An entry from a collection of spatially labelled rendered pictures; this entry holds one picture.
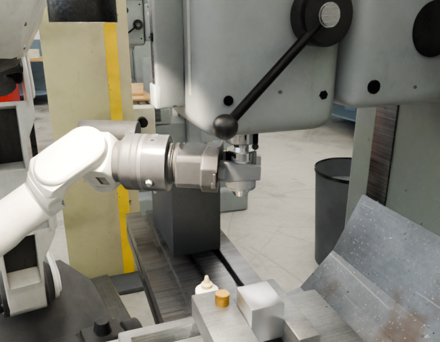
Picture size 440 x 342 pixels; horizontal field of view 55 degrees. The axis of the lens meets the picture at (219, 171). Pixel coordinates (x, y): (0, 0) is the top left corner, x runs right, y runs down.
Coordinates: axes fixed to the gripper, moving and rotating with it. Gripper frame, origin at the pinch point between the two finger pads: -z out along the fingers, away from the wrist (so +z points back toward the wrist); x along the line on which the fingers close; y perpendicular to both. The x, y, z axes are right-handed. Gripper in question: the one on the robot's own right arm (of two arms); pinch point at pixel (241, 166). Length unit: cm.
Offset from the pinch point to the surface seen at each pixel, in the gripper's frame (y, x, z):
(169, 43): -18.0, -6.4, 9.4
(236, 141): -4.5, -2.3, 0.7
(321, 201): 78, 178, -43
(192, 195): 16.7, 27.6, 11.7
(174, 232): 25.2, 25.6, 15.7
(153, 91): -11.9, -6.1, 11.7
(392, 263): 23.2, 13.8, -29.8
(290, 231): 124, 226, -31
